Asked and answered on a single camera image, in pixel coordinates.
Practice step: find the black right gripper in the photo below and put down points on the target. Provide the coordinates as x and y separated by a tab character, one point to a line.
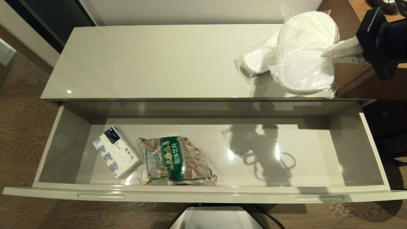
381	44

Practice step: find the white slipper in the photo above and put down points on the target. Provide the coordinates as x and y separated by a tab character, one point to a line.
305	51
259	58

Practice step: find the white cabinet drawer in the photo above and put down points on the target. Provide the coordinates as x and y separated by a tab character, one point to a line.
222	162

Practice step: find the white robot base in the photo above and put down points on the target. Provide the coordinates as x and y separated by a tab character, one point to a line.
216	219

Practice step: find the brown wooden desk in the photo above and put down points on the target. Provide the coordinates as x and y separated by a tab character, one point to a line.
353	73

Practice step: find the dark glass vase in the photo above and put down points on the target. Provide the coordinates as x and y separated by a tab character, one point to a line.
389	4

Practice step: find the glossy grey cabinet top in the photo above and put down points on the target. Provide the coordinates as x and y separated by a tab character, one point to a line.
159	62

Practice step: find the green label snack bag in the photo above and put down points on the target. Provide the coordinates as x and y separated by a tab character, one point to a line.
175	160

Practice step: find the white blue tissue pack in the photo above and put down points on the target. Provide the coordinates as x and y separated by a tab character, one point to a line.
116	152

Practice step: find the dark glass door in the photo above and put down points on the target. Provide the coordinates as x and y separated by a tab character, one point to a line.
51	17

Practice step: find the pale grey panel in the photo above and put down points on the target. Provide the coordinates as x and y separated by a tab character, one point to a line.
6	52

